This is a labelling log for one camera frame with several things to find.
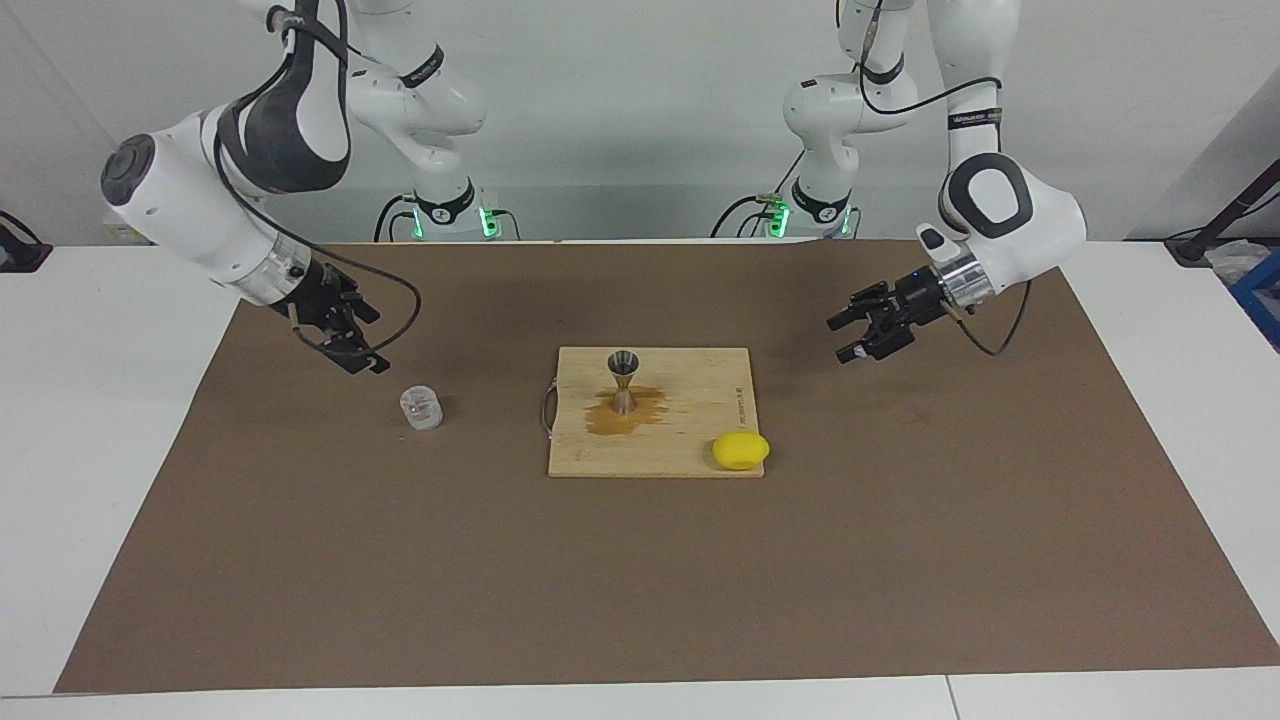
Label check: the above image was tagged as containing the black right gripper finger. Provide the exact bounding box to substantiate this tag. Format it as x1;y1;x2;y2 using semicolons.
318;325;391;376
333;276;381;326

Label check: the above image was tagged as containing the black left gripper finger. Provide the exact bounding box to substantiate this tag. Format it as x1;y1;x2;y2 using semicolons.
836;318;916;364
826;282;896;331

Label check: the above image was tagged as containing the small clear plastic cup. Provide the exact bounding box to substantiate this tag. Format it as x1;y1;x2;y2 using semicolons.
399;384;444;432

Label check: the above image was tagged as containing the steel double jigger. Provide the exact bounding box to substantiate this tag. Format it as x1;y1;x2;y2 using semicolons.
607;350;642;415

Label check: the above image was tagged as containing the yellow lemon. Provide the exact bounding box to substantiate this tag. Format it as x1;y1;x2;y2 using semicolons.
712;431;771;471

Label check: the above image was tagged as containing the bamboo cutting board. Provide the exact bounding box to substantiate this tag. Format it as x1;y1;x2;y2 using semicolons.
541;346;767;479

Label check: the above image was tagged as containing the brown table mat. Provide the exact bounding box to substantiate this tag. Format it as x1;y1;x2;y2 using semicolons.
53;238;1280;694

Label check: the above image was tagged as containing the black stand foot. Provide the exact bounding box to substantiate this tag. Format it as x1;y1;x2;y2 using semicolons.
0;210;53;273

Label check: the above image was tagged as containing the clear plastic bag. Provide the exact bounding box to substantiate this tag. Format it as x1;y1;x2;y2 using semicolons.
1205;238;1266;288

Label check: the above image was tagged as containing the black tripod leg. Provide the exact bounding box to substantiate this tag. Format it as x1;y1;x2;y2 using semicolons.
1165;158;1280;267

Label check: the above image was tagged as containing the blue crate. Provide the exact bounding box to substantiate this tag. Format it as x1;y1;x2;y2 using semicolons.
1230;250;1280;351

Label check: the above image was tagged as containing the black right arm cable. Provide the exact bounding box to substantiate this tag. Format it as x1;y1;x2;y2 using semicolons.
215;5;423;358

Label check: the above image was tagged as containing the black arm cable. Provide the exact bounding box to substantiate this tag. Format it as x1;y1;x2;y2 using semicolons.
215;5;423;358
855;0;1033;358

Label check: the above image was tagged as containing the black right base cable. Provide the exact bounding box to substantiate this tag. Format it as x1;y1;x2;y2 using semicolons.
374;193;416;243

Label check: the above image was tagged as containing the black base cable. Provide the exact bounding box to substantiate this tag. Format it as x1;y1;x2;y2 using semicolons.
374;193;416;243
710;143;807;239

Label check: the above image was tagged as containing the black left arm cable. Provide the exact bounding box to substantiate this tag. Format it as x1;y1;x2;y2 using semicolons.
855;0;1033;358

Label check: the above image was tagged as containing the black left base cable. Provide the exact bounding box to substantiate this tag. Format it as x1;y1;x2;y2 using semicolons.
710;143;807;239

